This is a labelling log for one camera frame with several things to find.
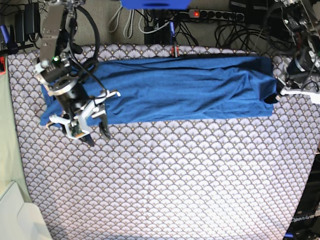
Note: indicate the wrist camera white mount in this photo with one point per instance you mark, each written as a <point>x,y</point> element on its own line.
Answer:
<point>76,126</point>
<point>314,95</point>

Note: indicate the blue handled clamp left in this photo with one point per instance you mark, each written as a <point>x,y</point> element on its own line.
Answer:
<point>9,39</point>

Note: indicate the black power adapter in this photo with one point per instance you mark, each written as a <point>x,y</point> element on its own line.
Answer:
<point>27,23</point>

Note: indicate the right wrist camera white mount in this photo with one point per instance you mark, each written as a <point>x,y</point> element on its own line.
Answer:
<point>76,126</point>

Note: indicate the black power strip red switch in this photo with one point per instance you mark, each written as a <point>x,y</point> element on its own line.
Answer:
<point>216,15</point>

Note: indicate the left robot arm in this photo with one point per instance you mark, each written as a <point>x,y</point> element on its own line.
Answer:
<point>293,16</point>

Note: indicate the fan-patterned table cloth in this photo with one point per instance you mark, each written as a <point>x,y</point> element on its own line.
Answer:
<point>235,179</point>

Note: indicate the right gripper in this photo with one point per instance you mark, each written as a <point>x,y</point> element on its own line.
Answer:
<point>63,93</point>

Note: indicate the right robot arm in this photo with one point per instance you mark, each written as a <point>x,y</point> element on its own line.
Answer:
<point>63,35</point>

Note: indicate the blue long-sleeve T-shirt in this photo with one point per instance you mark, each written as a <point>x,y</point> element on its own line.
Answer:
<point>186,88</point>

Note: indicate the red black table clamp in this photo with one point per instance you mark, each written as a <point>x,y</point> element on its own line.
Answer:
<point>173,40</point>

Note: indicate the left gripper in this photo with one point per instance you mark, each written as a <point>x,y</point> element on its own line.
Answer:
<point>299,72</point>

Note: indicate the white plastic bin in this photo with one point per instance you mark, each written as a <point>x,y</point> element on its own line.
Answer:
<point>20,220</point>

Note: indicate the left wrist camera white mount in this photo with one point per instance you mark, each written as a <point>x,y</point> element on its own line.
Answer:
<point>314,95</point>

